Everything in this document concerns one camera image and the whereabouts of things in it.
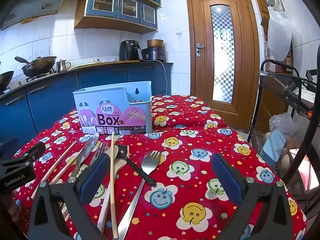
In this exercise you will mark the gas stove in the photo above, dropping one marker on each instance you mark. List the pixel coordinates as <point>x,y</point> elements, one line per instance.
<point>37,78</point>

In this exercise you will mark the large steel fork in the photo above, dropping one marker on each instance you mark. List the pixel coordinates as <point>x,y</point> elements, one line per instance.
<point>150,163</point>

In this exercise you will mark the wooden door with glass panel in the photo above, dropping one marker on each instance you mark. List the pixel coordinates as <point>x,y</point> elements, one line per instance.
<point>200,85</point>

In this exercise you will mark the white wall switch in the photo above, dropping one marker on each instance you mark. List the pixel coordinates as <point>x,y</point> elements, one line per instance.
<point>179,31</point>

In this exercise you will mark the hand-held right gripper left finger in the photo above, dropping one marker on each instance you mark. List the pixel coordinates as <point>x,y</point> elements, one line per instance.
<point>92,177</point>

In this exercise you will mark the dark wok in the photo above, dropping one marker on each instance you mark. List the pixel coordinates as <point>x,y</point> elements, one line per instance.
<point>6,80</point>

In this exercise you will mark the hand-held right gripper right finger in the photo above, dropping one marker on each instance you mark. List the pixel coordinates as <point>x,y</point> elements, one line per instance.
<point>228,180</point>

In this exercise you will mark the black spoon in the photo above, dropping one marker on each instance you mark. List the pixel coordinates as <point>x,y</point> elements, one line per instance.
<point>122,152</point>

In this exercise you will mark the range hood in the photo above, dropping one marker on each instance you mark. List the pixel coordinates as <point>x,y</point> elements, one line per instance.
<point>32,2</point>

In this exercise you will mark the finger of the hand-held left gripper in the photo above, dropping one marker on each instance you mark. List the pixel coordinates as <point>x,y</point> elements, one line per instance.
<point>31,153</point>

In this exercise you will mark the wooden spoon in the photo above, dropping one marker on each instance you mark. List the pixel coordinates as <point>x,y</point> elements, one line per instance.
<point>110,155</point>

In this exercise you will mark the white plastic bag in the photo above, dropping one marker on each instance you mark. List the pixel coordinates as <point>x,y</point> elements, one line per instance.
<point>278,35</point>

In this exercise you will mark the steel table knife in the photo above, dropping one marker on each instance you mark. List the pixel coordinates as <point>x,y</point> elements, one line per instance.
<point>86,147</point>

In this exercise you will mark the blue base cabinets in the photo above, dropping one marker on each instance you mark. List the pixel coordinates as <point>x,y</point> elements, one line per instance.
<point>50,97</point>

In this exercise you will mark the blue wall cabinet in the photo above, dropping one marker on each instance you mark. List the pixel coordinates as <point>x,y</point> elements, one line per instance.
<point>112,17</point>

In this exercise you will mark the light blue packet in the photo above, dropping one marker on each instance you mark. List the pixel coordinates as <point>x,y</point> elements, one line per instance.
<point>273,146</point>

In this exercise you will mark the small steel fork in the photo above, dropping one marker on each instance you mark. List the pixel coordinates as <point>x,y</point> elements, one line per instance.
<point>99,150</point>

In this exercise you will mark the light blue utensil holder box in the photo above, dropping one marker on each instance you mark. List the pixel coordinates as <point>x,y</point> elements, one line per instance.
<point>112,97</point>

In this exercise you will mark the steel kettle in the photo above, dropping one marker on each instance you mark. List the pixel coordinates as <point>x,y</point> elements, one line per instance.
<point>61,66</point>

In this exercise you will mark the clear plastic bag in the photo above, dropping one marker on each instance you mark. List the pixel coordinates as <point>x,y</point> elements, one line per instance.
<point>281,121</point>

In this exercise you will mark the large steel wok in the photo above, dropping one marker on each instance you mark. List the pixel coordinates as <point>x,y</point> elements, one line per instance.
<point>40,66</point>

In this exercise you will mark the red smiley flower tablecloth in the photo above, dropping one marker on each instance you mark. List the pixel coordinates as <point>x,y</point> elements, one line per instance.
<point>200,142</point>

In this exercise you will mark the black air fryer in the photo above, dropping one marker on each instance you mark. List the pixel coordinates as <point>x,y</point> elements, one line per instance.
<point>128,51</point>

